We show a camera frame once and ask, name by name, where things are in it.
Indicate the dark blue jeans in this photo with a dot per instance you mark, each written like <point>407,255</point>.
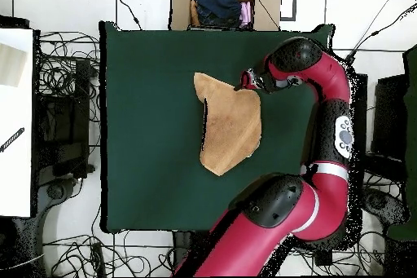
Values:
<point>216,2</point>

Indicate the brown cardboard box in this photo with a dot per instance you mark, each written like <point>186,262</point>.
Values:
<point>179,7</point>

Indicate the dark green fabric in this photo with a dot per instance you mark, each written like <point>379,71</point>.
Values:
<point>412,128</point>

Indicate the dark green table cloth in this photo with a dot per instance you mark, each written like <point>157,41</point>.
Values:
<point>146,193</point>

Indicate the black chair frame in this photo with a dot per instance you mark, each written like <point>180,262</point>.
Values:
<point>389,115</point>

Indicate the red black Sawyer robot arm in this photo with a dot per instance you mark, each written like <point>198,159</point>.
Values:
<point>329,193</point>

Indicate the beige paper sheet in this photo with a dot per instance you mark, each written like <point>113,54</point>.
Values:
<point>11,66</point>

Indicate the black chair base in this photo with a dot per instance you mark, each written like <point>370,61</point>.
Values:
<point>382,204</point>

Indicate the black equipment cart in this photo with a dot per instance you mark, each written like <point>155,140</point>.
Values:
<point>65,128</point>

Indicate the grey chair base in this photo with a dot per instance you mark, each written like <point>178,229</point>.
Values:
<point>55,191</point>

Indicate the white desk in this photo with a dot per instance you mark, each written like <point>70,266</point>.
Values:
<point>16,177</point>

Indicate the tan garment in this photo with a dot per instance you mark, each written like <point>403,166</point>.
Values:
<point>194,14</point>

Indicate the tan terry towel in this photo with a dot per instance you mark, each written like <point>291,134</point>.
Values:
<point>231,128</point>

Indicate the pink garment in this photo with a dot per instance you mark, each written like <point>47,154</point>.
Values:
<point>246,14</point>

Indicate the black striped tool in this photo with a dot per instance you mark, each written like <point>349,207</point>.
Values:
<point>12,139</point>

